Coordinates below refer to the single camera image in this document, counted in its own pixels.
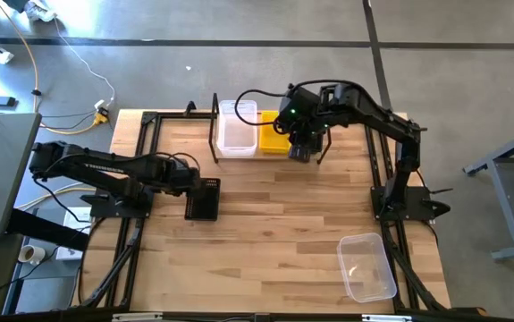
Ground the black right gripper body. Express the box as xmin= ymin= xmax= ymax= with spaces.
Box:
xmin=278 ymin=84 xmax=332 ymax=135

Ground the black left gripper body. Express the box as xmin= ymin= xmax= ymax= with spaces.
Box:
xmin=162 ymin=156 xmax=193 ymax=198

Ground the yellow slotted plastic basket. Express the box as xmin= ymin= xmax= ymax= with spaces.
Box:
xmin=258 ymin=110 xmax=291 ymax=155

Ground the white box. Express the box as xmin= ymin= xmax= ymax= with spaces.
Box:
xmin=55 ymin=206 xmax=93 ymax=262

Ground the black desk leg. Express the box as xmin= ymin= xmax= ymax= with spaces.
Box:
xmin=4 ymin=208 xmax=91 ymax=252

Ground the white cup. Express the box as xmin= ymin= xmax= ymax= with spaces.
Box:
xmin=17 ymin=244 xmax=46 ymax=267

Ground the grey desk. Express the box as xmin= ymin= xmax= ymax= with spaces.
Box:
xmin=0 ymin=111 xmax=43 ymax=242

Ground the black aluminium rig frame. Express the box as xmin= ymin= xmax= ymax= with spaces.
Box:
xmin=72 ymin=109 xmax=485 ymax=322

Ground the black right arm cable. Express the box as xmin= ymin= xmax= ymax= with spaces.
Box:
xmin=233 ymin=79 xmax=374 ymax=136

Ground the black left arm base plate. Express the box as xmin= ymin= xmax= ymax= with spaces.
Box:
xmin=80 ymin=190 xmax=155 ymax=219

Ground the pale yellow floor cable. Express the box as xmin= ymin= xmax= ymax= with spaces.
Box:
xmin=14 ymin=184 xmax=88 ymax=211

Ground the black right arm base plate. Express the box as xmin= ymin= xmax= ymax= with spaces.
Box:
xmin=370 ymin=184 xmax=437 ymax=222

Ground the silver metal bracket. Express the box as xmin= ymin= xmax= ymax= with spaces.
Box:
xmin=111 ymin=312 xmax=164 ymax=322
xmin=361 ymin=314 xmax=413 ymax=322

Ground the thin white floor cable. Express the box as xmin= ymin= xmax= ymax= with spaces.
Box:
xmin=52 ymin=20 xmax=117 ymax=108

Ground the long yellow floor cable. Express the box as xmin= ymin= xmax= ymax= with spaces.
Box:
xmin=0 ymin=0 xmax=105 ymax=136

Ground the grey metal table frame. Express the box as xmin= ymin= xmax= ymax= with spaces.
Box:
xmin=461 ymin=123 xmax=514 ymax=263

